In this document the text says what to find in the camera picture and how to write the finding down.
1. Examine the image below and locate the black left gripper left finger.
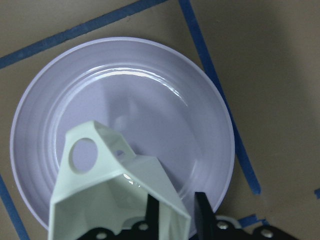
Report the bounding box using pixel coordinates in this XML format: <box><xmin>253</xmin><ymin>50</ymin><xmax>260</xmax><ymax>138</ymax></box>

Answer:
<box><xmin>145</xmin><ymin>194</ymin><xmax>160</xmax><ymax>240</ymax></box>

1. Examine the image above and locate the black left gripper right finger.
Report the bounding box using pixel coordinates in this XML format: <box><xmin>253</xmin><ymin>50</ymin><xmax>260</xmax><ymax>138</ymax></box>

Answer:
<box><xmin>194</xmin><ymin>192</ymin><xmax>215</xmax><ymax>240</ymax></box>

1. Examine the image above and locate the white faceted mug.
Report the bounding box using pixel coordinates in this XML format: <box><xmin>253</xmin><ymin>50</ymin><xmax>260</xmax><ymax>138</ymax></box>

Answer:
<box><xmin>48</xmin><ymin>121</ymin><xmax>191</xmax><ymax>240</ymax></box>

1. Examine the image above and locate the lilac round plate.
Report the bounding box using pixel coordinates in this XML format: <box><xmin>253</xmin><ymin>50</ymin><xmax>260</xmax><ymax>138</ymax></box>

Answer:
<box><xmin>10</xmin><ymin>37</ymin><xmax>235</xmax><ymax>228</ymax></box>

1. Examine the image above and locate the brown paper table cover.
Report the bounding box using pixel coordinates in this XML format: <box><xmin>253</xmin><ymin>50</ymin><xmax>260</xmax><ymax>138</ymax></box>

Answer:
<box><xmin>0</xmin><ymin>0</ymin><xmax>320</xmax><ymax>240</ymax></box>

